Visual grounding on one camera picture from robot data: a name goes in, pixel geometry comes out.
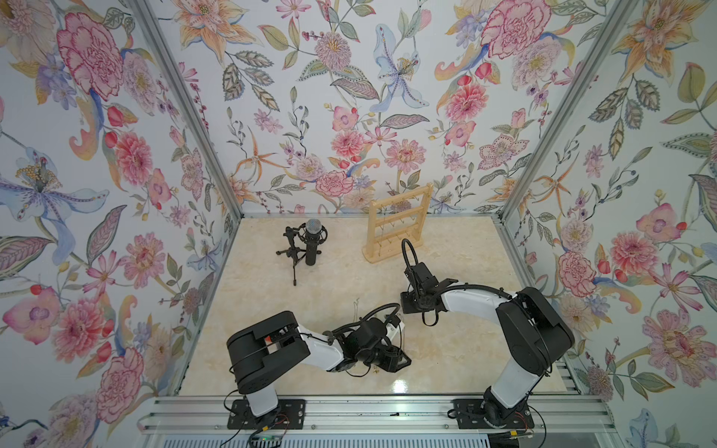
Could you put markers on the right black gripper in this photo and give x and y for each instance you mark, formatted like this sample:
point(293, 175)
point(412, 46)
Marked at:
point(405, 303)

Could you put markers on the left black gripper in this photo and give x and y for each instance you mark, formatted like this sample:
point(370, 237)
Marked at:
point(392, 361)

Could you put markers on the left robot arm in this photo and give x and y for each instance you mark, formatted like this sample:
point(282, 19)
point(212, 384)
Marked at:
point(355, 340)

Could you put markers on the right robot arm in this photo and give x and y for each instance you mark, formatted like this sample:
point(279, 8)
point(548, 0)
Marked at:
point(555, 336)

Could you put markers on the wooden jewelry display stand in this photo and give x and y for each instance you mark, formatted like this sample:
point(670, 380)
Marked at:
point(394, 219)

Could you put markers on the black microphone with mesh head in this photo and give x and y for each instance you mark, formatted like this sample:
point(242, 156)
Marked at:
point(315, 235)

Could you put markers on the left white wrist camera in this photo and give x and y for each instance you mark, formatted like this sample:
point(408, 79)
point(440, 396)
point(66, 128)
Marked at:
point(392, 323)

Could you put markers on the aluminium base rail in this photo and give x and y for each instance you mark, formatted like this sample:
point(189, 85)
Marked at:
point(552, 414)

